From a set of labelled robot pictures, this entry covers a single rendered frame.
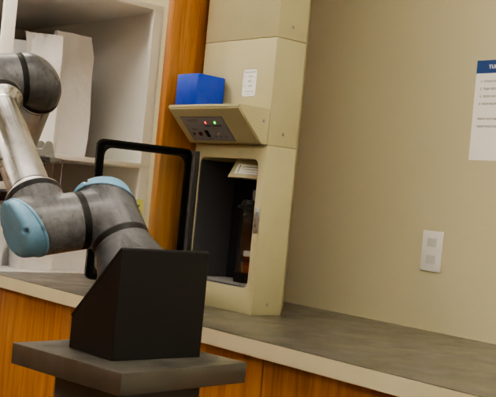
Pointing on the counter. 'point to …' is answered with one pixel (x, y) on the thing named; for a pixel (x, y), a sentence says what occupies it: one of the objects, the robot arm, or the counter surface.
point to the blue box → (199, 89)
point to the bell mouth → (245, 169)
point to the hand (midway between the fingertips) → (54, 161)
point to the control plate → (194, 124)
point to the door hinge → (192, 200)
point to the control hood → (248, 132)
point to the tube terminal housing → (254, 51)
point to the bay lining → (220, 215)
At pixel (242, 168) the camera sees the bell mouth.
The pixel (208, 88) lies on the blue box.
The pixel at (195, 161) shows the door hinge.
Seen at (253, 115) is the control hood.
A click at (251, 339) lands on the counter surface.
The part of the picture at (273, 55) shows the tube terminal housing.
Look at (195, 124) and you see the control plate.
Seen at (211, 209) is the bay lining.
